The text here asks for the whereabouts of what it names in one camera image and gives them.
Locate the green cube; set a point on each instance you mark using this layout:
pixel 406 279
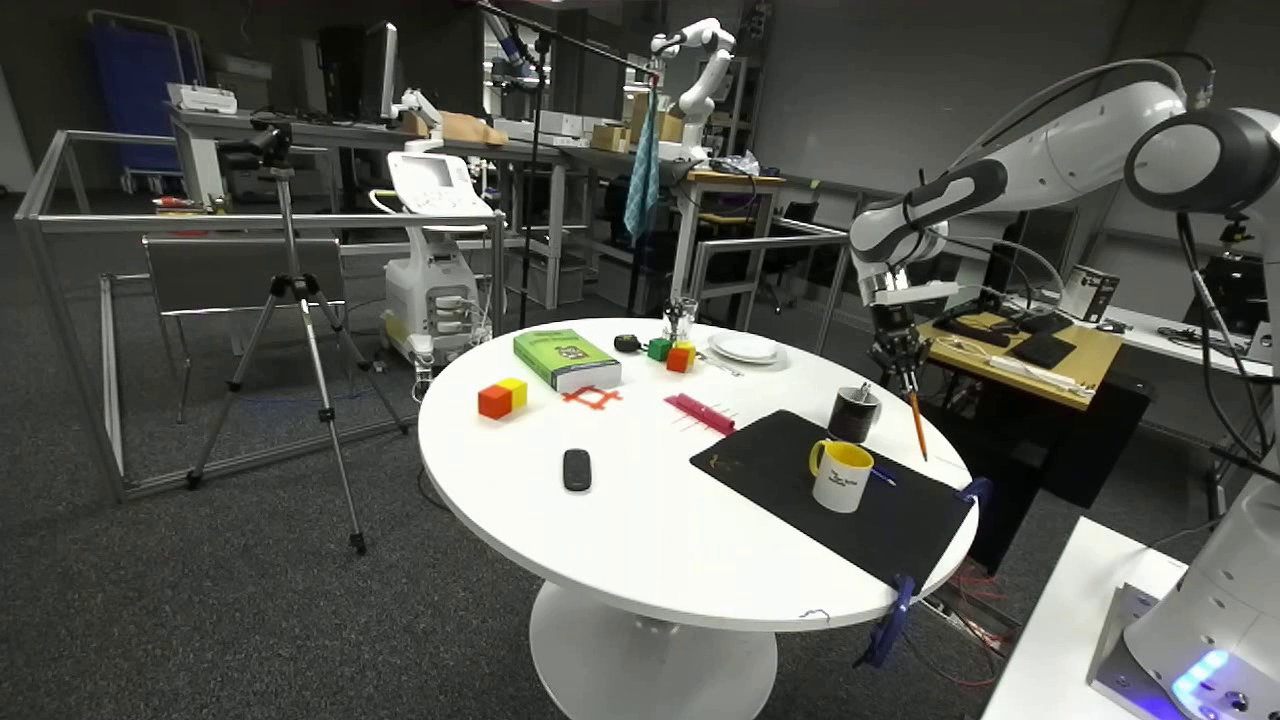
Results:
pixel 659 348

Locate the white table pedestal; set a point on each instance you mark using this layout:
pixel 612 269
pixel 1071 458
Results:
pixel 654 663

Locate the blue cabinet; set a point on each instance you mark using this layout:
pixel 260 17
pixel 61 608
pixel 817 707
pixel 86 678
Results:
pixel 141 81

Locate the gray cup white inside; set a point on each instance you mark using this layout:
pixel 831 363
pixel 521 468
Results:
pixel 852 416

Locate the blue pen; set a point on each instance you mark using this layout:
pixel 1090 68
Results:
pixel 886 476

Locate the small white plate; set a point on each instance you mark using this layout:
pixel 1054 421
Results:
pixel 747 344

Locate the green book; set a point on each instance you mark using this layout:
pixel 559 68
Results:
pixel 561 359

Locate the orange cube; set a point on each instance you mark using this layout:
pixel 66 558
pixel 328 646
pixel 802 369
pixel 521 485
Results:
pixel 495 401

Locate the metal rail frame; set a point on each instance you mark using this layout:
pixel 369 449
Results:
pixel 266 223

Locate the glass jar with utensils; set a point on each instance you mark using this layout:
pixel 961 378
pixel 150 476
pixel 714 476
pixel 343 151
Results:
pixel 684 321

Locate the teal hanging cloth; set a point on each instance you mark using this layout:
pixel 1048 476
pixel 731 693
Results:
pixel 641 182

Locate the small yellow cube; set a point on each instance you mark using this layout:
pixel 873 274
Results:
pixel 517 388

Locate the wooden work table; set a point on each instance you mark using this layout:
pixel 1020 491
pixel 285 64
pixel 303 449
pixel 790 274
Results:
pixel 1025 352

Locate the white robot base table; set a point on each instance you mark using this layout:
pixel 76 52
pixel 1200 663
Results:
pixel 1054 643

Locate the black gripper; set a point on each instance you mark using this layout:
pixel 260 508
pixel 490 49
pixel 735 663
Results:
pixel 905 344

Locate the white mug yellow inside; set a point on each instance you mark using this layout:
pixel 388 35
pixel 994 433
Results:
pixel 840 483

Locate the camera tripod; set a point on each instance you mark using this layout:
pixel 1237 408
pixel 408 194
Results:
pixel 310 335

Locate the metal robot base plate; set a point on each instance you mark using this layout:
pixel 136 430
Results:
pixel 1120 655

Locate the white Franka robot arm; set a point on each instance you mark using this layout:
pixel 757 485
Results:
pixel 1054 163

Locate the black table mat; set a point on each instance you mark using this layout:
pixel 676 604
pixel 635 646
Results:
pixel 905 523

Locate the pink toothed rack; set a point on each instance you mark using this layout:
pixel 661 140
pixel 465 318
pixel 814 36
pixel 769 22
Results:
pixel 703 415

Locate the white plate stack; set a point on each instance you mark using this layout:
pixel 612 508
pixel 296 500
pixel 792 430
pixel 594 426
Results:
pixel 781 359

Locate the blue table clamp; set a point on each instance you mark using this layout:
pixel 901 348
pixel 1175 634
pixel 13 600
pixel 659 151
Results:
pixel 976 494
pixel 888 627

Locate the small white background robot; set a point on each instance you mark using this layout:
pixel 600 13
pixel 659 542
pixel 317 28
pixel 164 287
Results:
pixel 703 64

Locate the white wheeled machine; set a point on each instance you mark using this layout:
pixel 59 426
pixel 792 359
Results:
pixel 432 287

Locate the yellow orange ballpoint pen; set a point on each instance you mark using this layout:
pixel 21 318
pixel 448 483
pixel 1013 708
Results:
pixel 922 426

